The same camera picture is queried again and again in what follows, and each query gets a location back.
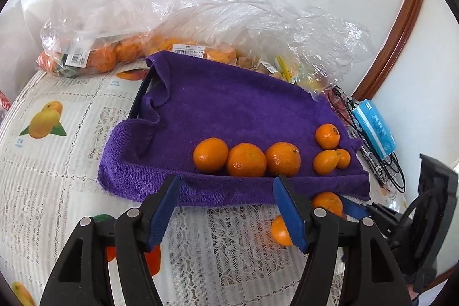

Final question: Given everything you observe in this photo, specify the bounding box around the blue tissue pack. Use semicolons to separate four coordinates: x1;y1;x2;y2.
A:
351;99;398;158

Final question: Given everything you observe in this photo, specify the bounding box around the black wire rack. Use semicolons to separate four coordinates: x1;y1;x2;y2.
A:
330;85;407;194

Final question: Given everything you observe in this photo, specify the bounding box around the oval orange kumquat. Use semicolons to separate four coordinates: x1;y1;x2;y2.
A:
313;149;339;175

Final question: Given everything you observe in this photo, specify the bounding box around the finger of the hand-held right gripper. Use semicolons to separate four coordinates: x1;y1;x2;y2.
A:
369;206;399;244
340;196;381;221

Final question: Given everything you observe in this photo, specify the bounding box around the purple towel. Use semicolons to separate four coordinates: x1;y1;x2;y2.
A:
98;51;371;207

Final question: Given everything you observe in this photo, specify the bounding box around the pile of red jujubes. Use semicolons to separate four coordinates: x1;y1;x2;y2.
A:
328;91;355;124

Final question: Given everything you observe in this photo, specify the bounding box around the black tray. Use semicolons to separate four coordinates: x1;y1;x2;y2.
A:
127;64;161;120

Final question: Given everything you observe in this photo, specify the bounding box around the white plastic bag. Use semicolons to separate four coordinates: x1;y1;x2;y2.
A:
0;0;44;113

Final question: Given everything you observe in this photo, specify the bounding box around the yellow bagged fruit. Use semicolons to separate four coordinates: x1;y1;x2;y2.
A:
276;57;325;93

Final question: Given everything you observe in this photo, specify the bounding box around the bagged orange pile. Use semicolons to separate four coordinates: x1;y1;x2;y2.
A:
143;36;238;66
38;36;145;76

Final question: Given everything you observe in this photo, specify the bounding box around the fruit-print lace tablecloth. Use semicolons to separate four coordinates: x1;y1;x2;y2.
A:
0;67;409;306

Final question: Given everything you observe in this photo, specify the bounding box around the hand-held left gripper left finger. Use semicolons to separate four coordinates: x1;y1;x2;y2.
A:
39;174;182;306

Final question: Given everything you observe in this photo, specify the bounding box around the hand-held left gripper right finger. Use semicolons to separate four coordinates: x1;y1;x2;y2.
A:
273;174;413;306

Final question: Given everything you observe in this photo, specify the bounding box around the medium orange mandarin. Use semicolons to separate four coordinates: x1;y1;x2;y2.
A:
311;192;344;218
315;124;341;150
270;215;293;247

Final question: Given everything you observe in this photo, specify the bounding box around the small round orange kumquat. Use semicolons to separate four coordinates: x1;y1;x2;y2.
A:
335;149;351;169

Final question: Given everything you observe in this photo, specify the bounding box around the large clear plastic bag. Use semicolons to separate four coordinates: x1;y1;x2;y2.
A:
143;0;374;103

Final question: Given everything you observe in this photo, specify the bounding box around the brown wooden door frame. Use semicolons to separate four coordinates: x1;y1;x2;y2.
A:
353;0;429;99

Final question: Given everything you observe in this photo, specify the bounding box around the large orange mandarin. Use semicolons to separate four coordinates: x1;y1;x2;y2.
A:
265;142;302;178
193;137;229;174
226;143;267;178

